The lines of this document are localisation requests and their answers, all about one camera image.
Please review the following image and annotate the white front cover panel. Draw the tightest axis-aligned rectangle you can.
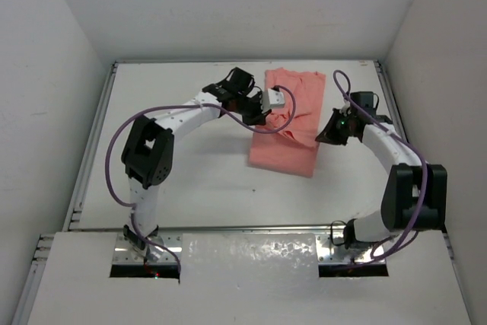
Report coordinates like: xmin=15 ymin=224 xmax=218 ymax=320
xmin=29 ymin=232 xmax=469 ymax=324

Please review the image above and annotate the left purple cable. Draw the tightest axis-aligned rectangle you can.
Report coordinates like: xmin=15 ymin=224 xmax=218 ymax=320
xmin=105 ymin=84 xmax=298 ymax=275

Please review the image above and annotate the purple cable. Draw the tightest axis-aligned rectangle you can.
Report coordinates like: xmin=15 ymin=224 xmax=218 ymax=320
xmin=333 ymin=69 xmax=429 ymax=265
xmin=105 ymin=84 xmax=298 ymax=275

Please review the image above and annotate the salmon pink t-shirt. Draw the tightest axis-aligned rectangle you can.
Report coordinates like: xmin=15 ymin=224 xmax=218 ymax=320
xmin=249 ymin=68 xmax=326 ymax=178

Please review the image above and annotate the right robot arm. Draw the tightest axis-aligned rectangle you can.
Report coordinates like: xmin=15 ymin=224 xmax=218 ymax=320
xmin=315 ymin=91 xmax=447 ymax=249

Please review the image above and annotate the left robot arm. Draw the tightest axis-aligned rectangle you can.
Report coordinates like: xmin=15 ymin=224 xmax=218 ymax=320
xmin=121 ymin=68 xmax=283 ymax=251

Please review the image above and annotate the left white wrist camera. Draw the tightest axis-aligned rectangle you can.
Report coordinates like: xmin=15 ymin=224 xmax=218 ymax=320
xmin=261 ymin=88 xmax=285 ymax=112

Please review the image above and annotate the aluminium table frame rail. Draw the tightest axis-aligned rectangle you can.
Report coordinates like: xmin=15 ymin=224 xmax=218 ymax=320
xmin=11 ymin=59 xmax=456 ymax=325

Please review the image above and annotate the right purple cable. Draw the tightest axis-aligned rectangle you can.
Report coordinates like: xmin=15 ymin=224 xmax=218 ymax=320
xmin=333 ymin=69 xmax=429 ymax=265

